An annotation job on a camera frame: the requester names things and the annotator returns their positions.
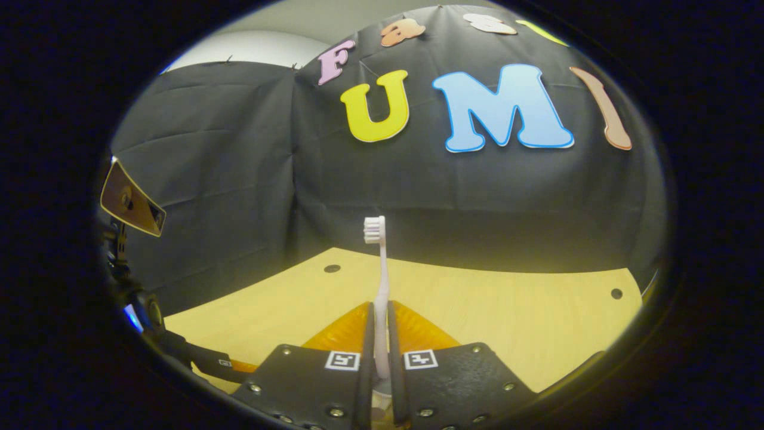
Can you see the black backdrop cloth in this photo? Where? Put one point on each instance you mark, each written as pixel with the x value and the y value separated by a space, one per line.
pixel 239 167

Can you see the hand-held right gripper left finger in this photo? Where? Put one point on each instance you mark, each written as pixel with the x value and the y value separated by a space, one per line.
pixel 367 358

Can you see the wooden desktop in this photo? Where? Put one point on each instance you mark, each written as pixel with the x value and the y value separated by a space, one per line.
pixel 507 322

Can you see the white pink toothbrush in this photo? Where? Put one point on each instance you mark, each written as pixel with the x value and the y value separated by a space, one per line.
pixel 382 280

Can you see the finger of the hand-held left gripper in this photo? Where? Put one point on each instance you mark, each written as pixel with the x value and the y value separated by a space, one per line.
pixel 209 363

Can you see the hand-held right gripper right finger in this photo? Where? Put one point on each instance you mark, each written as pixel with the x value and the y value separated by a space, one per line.
pixel 396 358

